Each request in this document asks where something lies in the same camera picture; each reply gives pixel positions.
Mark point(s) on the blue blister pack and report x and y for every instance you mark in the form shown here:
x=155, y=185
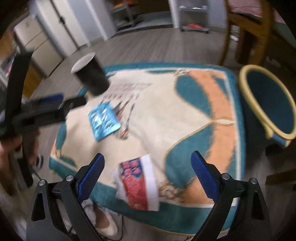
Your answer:
x=103, y=121

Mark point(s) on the metal storage shelf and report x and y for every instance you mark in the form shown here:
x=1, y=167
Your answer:
x=126, y=14

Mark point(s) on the person's left hand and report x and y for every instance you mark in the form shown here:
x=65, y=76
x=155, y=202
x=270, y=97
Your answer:
x=18, y=160

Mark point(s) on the teal yellow-rimmed trash bin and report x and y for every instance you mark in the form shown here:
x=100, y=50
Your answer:
x=270, y=101

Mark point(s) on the black white-lined cup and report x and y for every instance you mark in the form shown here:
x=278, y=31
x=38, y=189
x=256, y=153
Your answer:
x=88, y=70

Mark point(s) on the white cabinet doors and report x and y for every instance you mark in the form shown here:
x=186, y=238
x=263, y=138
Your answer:
x=74, y=24

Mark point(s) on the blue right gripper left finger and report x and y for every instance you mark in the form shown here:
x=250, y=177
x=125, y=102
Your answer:
x=87, y=177

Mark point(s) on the white wheeled cart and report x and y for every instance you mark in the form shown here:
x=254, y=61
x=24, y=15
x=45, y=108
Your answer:
x=194, y=18

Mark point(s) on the red white snack wrapper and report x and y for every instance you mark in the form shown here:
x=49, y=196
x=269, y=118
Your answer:
x=136, y=184

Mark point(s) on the wooden chair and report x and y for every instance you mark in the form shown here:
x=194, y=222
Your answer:
x=262, y=33

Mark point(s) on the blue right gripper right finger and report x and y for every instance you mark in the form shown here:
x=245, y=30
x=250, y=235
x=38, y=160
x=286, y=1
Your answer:
x=203, y=172

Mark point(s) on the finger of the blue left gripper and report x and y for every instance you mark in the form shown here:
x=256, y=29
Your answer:
x=52, y=98

